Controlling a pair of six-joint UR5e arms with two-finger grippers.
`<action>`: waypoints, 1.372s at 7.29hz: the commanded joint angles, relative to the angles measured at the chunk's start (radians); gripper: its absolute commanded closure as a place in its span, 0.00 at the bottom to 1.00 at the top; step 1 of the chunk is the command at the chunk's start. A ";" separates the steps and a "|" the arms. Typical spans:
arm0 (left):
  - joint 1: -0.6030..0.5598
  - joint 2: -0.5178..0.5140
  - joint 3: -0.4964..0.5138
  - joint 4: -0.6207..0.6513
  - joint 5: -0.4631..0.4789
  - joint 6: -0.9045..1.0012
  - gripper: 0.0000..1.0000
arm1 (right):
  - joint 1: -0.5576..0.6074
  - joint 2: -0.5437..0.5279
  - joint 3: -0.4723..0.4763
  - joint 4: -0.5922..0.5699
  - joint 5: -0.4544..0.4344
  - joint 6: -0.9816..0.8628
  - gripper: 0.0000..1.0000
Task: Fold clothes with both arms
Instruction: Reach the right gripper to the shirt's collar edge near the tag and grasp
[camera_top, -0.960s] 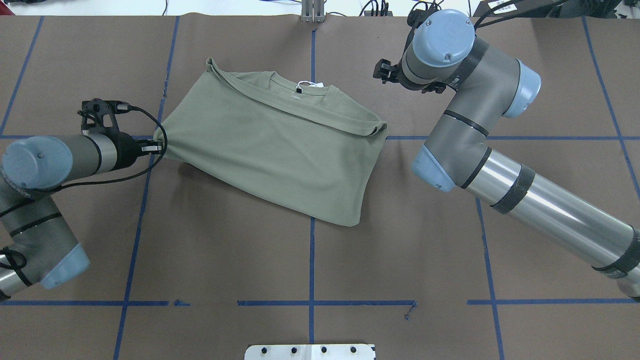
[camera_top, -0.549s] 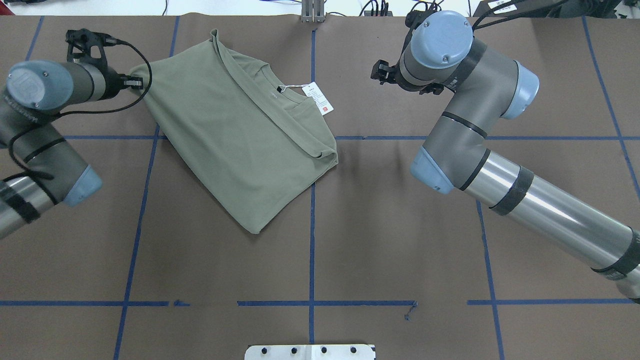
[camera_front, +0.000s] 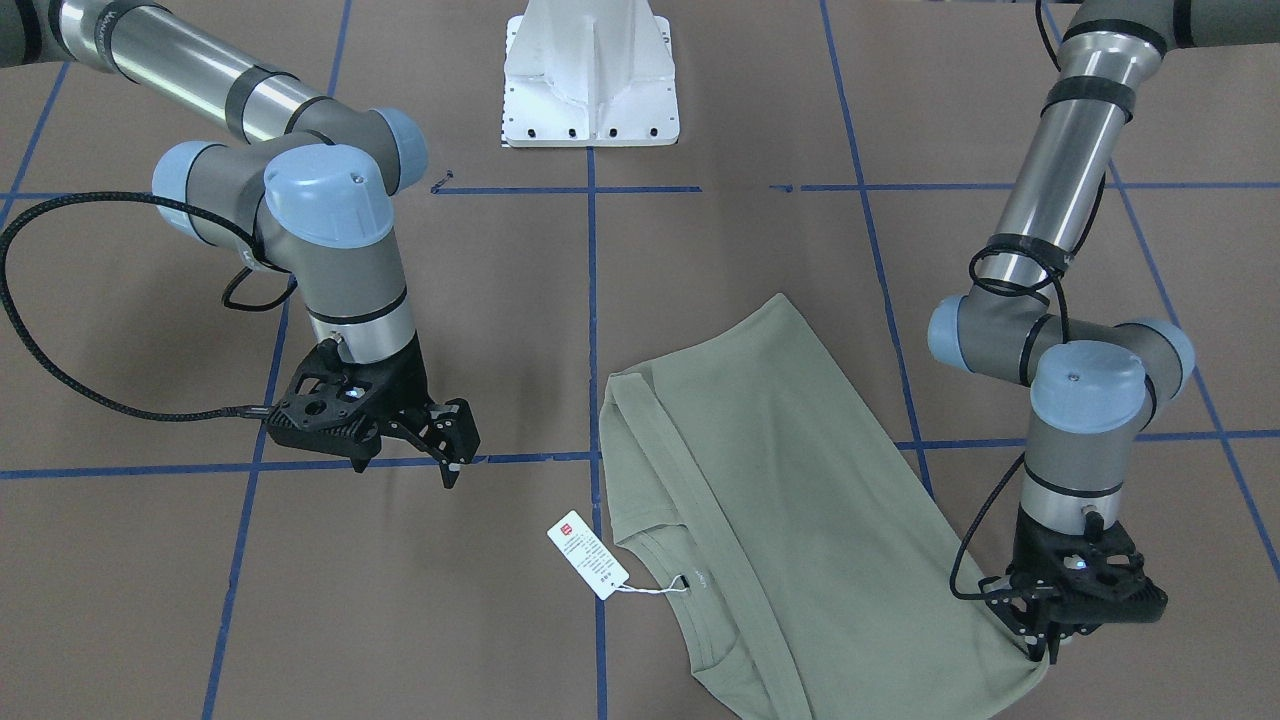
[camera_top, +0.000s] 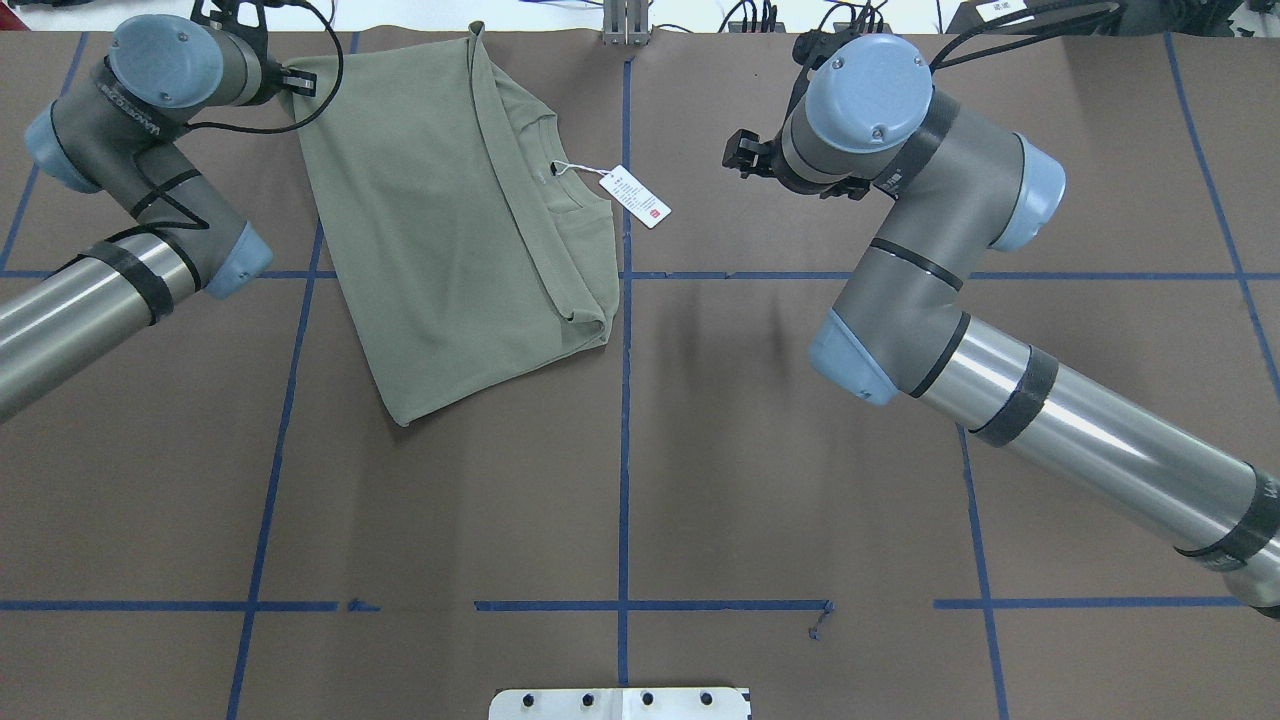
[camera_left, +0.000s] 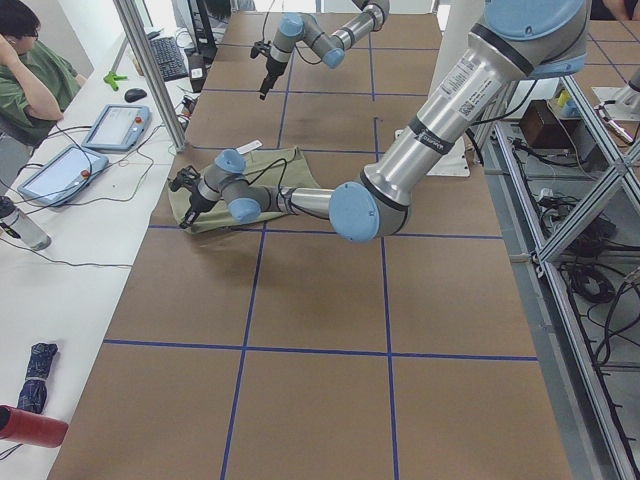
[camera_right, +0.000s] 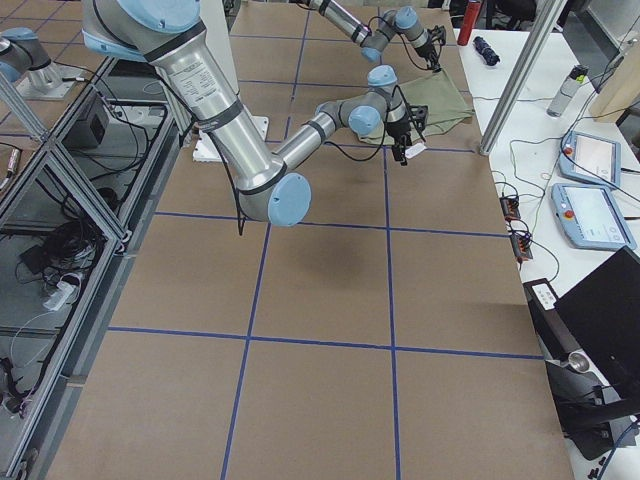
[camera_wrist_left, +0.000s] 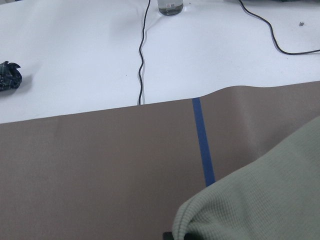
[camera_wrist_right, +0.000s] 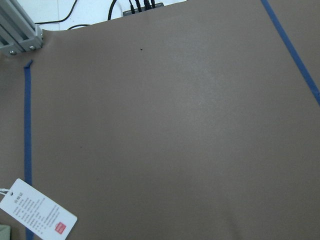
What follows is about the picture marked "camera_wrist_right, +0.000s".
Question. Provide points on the olive green long-sleeve shirt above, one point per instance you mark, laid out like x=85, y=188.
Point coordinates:
x=5, y=232

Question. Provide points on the upper black usb hub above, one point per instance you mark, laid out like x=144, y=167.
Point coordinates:
x=136, y=10

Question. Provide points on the white paper price tag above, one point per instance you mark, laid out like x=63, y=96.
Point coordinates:
x=37, y=212

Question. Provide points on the aluminium frame post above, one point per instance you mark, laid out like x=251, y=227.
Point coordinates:
x=18, y=32

